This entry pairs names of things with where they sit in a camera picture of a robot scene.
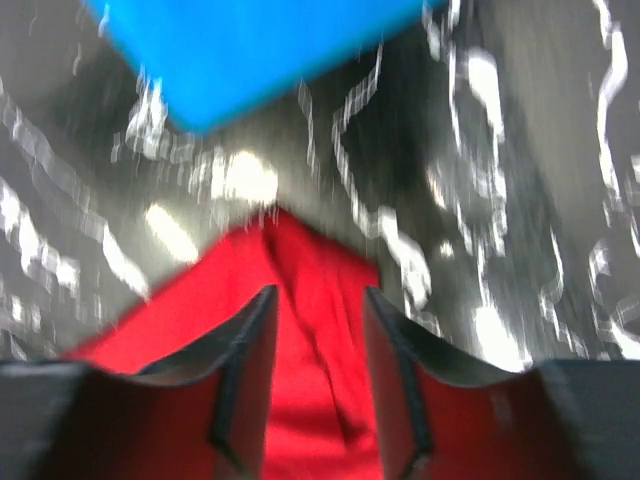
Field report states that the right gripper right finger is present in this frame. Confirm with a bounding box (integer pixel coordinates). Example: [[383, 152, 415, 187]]
[[364, 288, 639, 479]]

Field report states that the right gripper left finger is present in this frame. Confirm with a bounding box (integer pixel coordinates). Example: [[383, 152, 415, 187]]
[[1, 286, 278, 479]]

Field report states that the red t shirt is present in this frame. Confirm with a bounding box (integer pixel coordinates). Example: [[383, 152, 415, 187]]
[[74, 211, 381, 479]]

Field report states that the folded blue t shirt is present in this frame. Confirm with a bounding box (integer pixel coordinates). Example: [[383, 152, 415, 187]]
[[87, 0, 429, 132]]

